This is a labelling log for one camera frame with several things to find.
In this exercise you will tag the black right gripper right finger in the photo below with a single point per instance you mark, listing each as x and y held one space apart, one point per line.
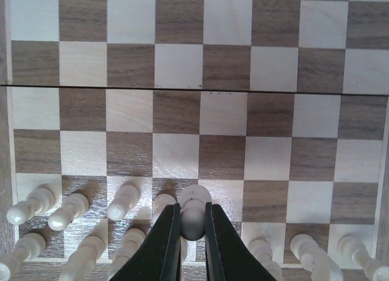
227 258

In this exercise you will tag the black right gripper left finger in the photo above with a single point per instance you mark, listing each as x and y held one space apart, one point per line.
159 256

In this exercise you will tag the white pawn second row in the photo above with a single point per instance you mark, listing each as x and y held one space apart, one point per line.
124 198
74 206

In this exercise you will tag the white piece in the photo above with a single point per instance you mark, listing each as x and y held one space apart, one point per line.
130 243
314 259
28 247
82 262

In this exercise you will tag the white pawn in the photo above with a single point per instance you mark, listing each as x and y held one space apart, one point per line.
37 202

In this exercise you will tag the wooden chessboard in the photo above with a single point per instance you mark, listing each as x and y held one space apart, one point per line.
278 107

